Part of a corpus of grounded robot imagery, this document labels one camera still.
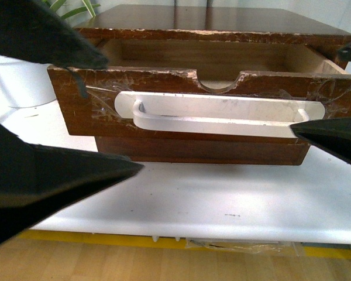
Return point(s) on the green striped plant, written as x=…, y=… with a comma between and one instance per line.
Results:
x=87, y=6

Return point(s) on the dark wooden drawer cabinet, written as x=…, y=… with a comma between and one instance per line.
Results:
x=245, y=25

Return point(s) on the yellow floor tape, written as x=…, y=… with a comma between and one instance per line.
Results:
x=319, y=251

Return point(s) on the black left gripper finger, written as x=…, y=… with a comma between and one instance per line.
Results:
x=37, y=181
x=31, y=31

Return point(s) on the clear plastic wrap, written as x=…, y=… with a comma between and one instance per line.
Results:
x=268, y=248

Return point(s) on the white drawer handle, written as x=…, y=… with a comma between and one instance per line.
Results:
x=215, y=114

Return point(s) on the white plant pot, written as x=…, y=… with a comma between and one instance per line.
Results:
x=24, y=84

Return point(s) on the wooden drawer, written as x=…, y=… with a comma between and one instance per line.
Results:
x=203, y=151
x=254, y=70

